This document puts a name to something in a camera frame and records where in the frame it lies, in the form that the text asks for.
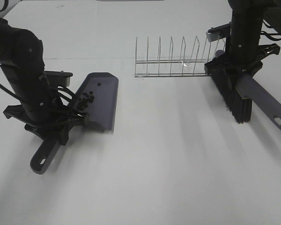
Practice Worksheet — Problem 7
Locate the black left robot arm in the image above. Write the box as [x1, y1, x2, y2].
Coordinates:
[0, 19, 87, 145]

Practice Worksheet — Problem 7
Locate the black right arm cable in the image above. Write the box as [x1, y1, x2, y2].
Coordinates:
[259, 21, 281, 40]

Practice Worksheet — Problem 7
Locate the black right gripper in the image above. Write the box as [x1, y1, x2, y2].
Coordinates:
[204, 44, 281, 90]

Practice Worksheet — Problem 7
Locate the purple plastic dustpan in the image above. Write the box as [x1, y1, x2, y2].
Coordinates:
[30, 72, 119, 175]

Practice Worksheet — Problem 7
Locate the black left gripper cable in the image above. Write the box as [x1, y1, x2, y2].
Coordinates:
[0, 75, 89, 127]

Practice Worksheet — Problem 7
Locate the pile of coffee beans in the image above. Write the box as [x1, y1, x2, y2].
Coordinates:
[74, 81, 103, 112]

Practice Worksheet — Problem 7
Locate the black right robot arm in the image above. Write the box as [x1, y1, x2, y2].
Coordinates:
[205, 0, 281, 92]

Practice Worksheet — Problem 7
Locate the chrome wire dish rack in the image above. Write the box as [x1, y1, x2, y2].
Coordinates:
[134, 37, 226, 78]

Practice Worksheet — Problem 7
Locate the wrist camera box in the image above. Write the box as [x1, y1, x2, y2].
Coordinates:
[44, 71, 73, 87]
[206, 23, 231, 43]

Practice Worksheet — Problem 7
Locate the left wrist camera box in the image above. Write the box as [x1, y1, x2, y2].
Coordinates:
[44, 71, 73, 87]

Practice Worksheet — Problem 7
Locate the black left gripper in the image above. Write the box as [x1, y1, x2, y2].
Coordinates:
[3, 105, 89, 146]

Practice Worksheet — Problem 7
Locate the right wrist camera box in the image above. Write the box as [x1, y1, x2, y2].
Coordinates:
[206, 23, 231, 43]

